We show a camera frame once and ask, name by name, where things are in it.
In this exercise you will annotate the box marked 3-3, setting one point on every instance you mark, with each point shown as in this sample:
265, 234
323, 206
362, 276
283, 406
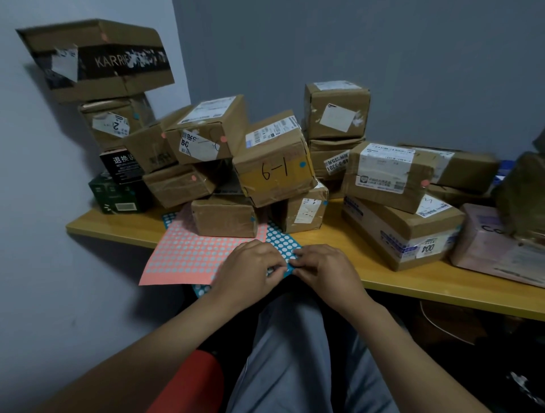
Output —
391, 221

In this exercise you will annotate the person's right hand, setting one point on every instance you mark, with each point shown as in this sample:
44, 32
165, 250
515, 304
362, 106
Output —
332, 276

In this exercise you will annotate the pile of brown parcels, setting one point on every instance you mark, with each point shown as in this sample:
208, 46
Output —
455, 196

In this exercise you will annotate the large pink box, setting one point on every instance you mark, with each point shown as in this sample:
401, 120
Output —
477, 251

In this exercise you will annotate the teal sticker sheet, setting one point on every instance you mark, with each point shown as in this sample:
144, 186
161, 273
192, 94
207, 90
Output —
281, 242

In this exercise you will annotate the box with black KARRIE band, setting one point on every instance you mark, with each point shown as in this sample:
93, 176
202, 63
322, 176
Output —
106, 34

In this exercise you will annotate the red stool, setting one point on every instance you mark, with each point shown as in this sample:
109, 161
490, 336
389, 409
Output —
187, 387

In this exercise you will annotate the pink dot sticker sheet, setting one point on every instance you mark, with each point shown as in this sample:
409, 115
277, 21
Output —
183, 255

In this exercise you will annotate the person's left hand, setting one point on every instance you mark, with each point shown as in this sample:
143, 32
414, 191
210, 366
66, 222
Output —
247, 272

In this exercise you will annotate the brown parcel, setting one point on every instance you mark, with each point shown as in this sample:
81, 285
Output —
472, 170

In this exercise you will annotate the small tall box white labels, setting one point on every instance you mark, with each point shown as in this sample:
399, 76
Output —
285, 217

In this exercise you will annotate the person's right forearm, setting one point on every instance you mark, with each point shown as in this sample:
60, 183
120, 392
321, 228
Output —
404, 366

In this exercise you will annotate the white crumpled plastic scrap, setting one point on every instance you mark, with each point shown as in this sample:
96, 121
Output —
519, 378

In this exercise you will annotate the box with 004 label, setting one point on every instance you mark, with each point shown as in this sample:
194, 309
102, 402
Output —
366, 234

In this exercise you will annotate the small cardboard parcel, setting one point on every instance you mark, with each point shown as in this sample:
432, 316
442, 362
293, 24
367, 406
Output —
234, 119
419, 161

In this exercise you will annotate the dark green box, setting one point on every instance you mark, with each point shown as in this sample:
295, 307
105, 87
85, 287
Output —
106, 195

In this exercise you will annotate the person's left forearm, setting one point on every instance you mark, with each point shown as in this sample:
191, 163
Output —
140, 366

